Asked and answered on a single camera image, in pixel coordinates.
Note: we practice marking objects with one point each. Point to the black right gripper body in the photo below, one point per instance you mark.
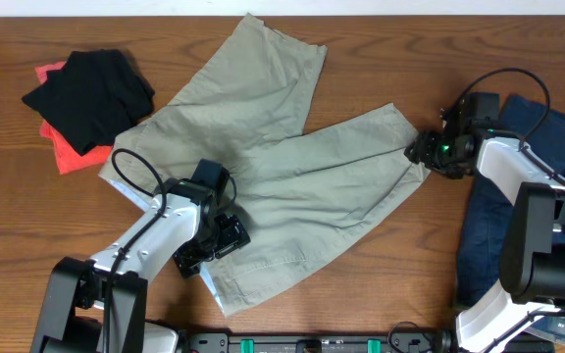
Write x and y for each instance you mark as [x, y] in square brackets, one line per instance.
[423, 152]

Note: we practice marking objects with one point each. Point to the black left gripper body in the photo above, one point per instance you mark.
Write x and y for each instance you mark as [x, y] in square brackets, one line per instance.
[212, 250]

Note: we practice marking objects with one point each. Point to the khaki green shorts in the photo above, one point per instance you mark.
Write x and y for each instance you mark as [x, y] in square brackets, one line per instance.
[304, 198]

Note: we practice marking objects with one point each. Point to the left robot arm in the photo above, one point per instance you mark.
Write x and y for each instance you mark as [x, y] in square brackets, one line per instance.
[99, 305]

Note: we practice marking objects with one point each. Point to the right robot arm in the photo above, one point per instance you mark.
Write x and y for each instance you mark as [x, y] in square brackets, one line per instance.
[512, 260]

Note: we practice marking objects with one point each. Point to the dark blue denim jeans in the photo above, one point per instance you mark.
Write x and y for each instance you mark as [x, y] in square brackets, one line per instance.
[488, 212]

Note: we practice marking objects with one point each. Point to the red folded garment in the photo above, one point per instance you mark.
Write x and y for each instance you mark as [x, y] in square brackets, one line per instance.
[76, 157]

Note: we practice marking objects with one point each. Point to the black folded garment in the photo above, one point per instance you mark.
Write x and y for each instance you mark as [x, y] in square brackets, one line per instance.
[129, 96]

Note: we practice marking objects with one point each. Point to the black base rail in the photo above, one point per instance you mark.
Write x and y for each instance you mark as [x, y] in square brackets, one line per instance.
[407, 340]

